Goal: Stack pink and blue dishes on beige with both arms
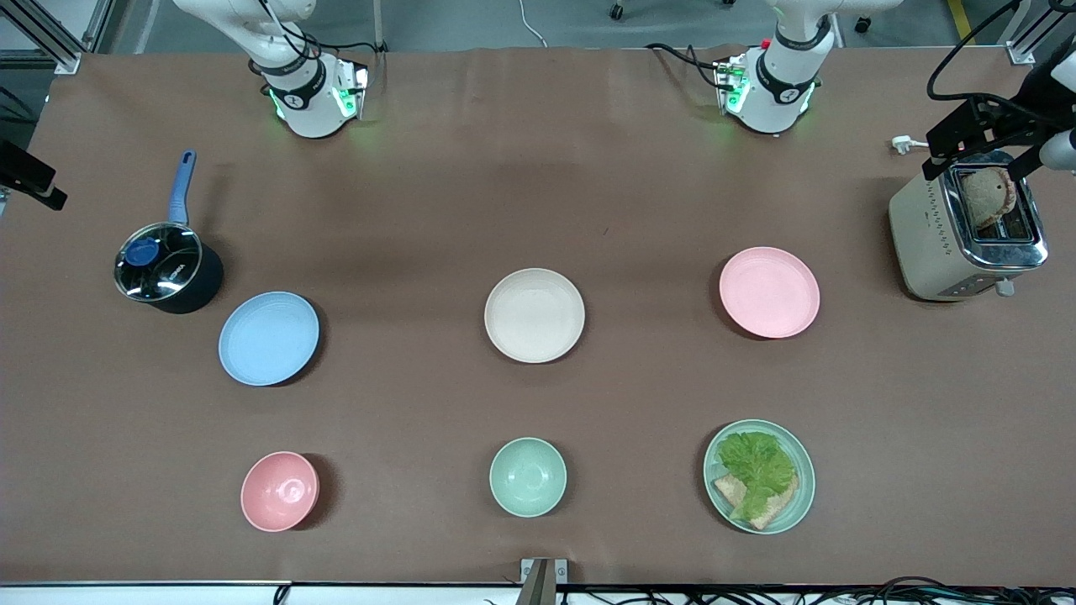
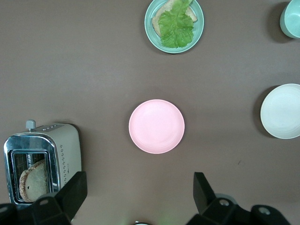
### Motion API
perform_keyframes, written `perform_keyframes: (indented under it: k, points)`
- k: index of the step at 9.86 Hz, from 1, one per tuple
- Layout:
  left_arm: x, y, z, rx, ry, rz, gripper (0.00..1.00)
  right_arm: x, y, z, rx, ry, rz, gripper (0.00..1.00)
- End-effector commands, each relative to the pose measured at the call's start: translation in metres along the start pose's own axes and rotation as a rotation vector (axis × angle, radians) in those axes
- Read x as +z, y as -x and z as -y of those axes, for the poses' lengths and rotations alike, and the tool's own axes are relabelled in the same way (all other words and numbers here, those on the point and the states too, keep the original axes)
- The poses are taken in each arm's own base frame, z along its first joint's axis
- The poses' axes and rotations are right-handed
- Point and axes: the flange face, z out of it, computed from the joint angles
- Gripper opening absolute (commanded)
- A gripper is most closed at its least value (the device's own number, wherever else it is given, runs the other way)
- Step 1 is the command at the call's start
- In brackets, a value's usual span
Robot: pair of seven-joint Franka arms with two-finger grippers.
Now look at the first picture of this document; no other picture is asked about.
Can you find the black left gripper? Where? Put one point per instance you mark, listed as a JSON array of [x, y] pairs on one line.
[[1036, 112]]

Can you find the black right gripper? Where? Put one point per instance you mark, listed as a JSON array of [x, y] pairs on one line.
[[17, 169]]

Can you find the pink plate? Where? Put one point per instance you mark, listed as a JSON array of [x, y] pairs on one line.
[[769, 292]]

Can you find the blue plate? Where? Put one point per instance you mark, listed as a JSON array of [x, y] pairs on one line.
[[269, 339]]

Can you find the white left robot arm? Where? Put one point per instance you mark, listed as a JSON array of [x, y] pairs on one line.
[[777, 92]]

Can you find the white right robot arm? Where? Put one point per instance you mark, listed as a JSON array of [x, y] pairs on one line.
[[307, 105]]

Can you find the brown toast slice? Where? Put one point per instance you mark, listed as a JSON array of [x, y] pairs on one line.
[[985, 197]]

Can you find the white power plug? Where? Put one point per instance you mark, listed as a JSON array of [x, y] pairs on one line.
[[904, 144]]

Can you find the beige and chrome toaster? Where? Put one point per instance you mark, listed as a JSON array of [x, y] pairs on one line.
[[929, 244]]

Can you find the glass lid with blue knob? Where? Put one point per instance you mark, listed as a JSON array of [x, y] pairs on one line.
[[158, 260]]

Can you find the green plate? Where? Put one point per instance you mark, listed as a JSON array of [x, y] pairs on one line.
[[803, 487]]

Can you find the pink bowl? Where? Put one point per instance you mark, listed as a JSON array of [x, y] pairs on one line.
[[279, 491]]

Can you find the green lettuce leaf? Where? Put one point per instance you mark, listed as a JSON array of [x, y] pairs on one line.
[[756, 466]]

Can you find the bread slice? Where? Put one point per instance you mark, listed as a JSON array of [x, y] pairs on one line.
[[777, 507]]

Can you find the beige plate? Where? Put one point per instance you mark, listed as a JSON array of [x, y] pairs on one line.
[[535, 315]]

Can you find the green bowl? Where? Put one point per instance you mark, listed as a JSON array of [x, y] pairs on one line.
[[528, 477]]

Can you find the aluminium frame profile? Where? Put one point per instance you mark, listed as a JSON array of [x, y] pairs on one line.
[[1030, 38], [46, 34]]

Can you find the metal table bracket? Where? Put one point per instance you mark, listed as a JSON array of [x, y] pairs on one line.
[[544, 580]]

